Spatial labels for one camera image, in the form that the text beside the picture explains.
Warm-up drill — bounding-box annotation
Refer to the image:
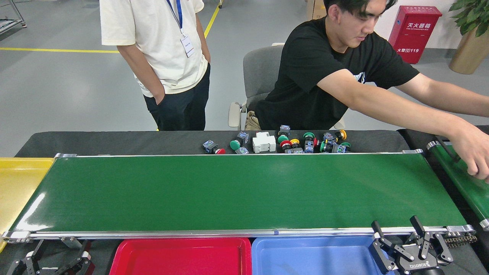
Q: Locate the metal rack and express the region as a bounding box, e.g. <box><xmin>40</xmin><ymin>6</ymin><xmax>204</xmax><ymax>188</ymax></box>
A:
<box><xmin>0</xmin><ymin>0</ymin><xmax>27</xmax><ymax>35</ymax></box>

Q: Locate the blue plastic tray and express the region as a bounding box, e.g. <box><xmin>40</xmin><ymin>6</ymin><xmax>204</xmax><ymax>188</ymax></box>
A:
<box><xmin>251</xmin><ymin>237</ymin><xmax>396</xmax><ymax>275</ymax></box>

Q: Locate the red fire extinguisher box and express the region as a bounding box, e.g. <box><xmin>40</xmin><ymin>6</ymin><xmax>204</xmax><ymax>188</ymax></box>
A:
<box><xmin>388</xmin><ymin>5</ymin><xmax>443</xmax><ymax>65</ymax></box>

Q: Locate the long green conveyor belt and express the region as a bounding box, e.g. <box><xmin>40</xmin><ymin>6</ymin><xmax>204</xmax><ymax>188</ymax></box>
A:
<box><xmin>2</xmin><ymin>150</ymin><xmax>476</xmax><ymax>244</ymax></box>

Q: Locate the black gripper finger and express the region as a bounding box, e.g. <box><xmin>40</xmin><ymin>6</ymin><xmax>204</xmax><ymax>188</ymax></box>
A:
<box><xmin>53</xmin><ymin>240</ymin><xmax>94</xmax><ymax>275</ymax></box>
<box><xmin>7</xmin><ymin>240</ymin><xmax>46</xmax><ymax>275</ymax></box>

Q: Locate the red plastic tray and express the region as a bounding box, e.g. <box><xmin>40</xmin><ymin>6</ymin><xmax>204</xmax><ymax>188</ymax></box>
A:
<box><xmin>110</xmin><ymin>238</ymin><xmax>253</xmax><ymax>275</ymax></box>

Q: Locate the brass plant pot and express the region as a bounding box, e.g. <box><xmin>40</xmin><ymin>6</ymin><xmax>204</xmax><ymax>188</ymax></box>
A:
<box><xmin>449</xmin><ymin>27</ymin><xmax>489</xmax><ymax>75</ymax></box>

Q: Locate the conveyor drive chain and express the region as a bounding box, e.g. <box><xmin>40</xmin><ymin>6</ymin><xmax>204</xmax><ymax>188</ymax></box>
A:
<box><xmin>445</xmin><ymin>234</ymin><xmax>478</xmax><ymax>248</ymax></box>

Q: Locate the white circuit breaker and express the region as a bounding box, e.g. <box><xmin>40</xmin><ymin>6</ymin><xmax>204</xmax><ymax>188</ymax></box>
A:
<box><xmin>252</xmin><ymin>132</ymin><xmax>277</xmax><ymax>154</ymax></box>

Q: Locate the person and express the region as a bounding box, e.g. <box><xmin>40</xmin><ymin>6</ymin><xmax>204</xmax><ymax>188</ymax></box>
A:
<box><xmin>99</xmin><ymin>0</ymin><xmax>211</xmax><ymax>131</ymax></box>
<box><xmin>254</xmin><ymin>0</ymin><xmax>489</xmax><ymax>184</ymax></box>

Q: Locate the blue lanyard with badge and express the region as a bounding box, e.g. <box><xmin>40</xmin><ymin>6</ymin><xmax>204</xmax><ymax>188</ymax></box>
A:
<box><xmin>166</xmin><ymin>0</ymin><xmax>195</xmax><ymax>58</ymax></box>

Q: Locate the yellow plastic tray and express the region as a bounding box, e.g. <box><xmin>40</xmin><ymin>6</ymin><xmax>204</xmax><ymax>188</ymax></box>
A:
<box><xmin>0</xmin><ymin>157</ymin><xmax>55</xmax><ymax>252</ymax></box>

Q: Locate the black conveyor guide frame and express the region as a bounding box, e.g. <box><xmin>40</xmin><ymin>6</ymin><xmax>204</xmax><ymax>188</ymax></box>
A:
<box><xmin>436</xmin><ymin>136</ymin><xmax>461</xmax><ymax>163</ymax></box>

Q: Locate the short green conveyor belt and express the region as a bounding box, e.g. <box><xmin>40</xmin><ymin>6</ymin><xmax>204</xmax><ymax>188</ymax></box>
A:
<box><xmin>427</xmin><ymin>141</ymin><xmax>489</xmax><ymax>231</ymax></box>

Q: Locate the grey office chair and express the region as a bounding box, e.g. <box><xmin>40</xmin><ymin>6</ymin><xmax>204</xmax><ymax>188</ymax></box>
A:
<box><xmin>228</xmin><ymin>43</ymin><xmax>346</xmax><ymax>131</ymax></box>

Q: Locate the cardboard box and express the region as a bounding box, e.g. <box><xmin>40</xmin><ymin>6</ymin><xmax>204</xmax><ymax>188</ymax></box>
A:
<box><xmin>307</xmin><ymin>0</ymin><xmax>327</xmax><ymax>20</ymax></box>

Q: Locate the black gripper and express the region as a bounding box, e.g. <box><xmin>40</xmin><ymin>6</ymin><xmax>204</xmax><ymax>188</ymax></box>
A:
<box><xmin>369</xmin><ymin>216</ymin><xmax>454</xmax><ymax>275</ymax></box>

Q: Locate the green potted plant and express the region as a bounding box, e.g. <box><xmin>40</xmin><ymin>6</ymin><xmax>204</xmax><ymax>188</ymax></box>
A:
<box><xmin>449</xmin><ymin>0</ymin><xmax>489</xmax><ymax>37</ymax></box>

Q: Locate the person's right hand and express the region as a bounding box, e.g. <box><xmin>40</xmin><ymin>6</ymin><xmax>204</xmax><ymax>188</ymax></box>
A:
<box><xmin>448</xmin><ymin>119</ymin><xmax>489</xmax><ymax>184</ymax></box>

